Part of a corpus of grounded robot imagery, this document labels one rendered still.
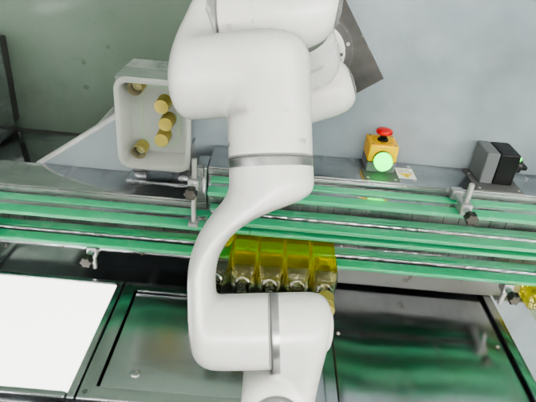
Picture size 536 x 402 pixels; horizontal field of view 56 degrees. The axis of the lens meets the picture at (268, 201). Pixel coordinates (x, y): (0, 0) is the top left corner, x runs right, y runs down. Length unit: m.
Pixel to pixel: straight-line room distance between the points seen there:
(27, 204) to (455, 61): 1.05
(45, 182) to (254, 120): 0.93
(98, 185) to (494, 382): 1.02
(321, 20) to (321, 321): 0.31
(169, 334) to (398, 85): 0.77
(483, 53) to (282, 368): 0.96
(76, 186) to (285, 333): 0.92
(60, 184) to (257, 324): 0.92
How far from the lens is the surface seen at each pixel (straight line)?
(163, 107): 1.21
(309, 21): 0.57
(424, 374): 1.20
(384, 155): 1.21
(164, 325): 1.16
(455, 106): 1.31
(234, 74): 0.48
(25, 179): 1.37
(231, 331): 0.48
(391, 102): 1.27
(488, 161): 1.30
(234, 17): 0.59
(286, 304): 0.49
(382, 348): 1.22
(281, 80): 0.47
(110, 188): 1.29
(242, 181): 0.47
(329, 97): 0.84
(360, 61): 1.16
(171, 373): 1.07
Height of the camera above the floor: 1.93
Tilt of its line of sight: 60 degrees down
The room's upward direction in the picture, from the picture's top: 176 degrees counter-clockwise
